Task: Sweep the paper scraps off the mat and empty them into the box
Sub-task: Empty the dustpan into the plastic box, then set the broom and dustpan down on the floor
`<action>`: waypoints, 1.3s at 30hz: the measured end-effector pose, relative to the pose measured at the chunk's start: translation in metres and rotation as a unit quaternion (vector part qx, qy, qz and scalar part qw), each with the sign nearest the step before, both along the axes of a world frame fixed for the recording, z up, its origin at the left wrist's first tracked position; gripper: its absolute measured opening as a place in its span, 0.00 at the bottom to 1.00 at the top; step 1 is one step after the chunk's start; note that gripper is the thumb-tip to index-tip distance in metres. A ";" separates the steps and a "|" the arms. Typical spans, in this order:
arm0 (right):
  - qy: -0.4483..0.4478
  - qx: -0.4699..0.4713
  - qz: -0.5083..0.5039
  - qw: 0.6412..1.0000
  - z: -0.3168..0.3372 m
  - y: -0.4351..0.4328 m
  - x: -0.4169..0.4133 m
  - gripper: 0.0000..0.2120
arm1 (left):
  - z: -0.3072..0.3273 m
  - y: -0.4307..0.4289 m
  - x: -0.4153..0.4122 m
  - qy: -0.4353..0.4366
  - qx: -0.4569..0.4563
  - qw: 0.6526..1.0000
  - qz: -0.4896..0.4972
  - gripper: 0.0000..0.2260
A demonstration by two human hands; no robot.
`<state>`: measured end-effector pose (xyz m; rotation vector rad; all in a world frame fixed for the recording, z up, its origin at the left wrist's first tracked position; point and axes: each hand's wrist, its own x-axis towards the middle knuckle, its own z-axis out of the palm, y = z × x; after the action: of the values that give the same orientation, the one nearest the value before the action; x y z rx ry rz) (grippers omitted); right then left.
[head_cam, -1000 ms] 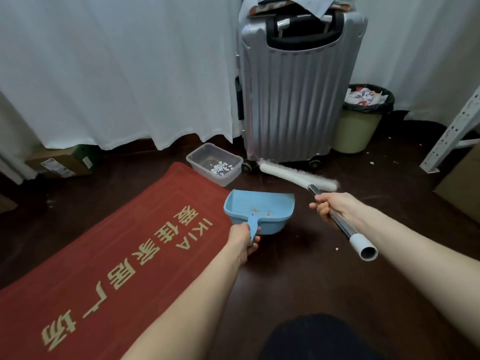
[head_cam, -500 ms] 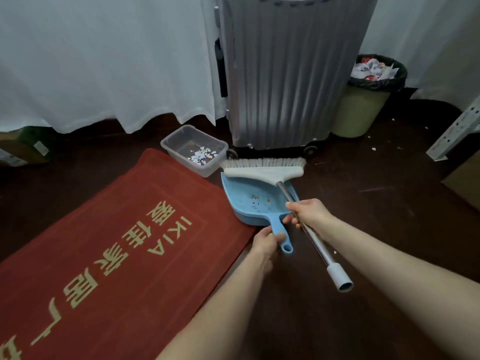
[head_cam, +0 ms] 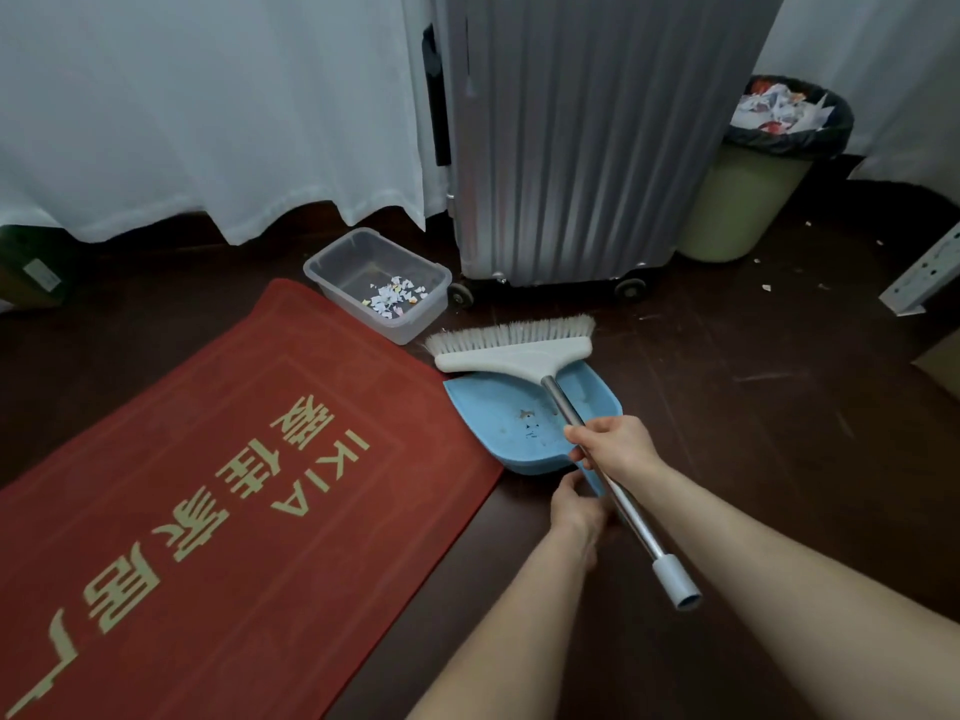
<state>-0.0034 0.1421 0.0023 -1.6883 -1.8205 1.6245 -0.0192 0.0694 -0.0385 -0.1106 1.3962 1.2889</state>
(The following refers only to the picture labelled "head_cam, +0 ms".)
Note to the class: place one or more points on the person's right hand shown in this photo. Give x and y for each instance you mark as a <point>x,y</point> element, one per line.
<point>622,446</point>

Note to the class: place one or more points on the person's left hand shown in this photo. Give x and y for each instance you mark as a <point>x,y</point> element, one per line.
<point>581,513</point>

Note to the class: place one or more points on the blue plastic dustpan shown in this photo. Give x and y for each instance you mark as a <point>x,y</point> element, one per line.
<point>495,419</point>

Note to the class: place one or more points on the red doormat gold lettering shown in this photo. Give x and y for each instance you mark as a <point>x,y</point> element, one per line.
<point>375,517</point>

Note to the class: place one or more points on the white paper scraps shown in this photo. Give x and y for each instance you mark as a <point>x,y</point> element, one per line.
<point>386,296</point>

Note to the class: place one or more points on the clear plastic storage bin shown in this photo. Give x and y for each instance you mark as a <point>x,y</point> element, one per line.
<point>352,262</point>

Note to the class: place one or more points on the person's left forearm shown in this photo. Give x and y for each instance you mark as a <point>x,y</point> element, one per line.
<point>510,637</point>

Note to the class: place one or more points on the person's right forearm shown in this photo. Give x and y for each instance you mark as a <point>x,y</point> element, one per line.
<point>787,592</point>

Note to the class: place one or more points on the large brown cardboard box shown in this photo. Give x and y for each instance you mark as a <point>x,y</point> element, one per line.
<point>941,367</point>

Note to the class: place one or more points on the cardboard box with green side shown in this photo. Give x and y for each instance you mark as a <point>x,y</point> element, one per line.
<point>34,273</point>

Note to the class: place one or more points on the green trash bin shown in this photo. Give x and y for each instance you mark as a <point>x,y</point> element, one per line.
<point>735,209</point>

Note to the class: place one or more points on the silver ribbed suitcase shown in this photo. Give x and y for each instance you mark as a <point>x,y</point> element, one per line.
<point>585,142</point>

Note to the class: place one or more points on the white perforated metal rack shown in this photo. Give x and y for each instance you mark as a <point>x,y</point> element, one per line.
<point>926,273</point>

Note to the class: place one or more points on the crumpled paper trash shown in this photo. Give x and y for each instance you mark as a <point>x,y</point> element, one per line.
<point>780,112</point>

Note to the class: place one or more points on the black bin bag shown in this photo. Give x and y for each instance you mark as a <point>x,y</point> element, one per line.
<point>832,142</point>

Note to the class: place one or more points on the white curtain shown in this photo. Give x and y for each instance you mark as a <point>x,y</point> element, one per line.
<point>885,67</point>
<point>187,104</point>

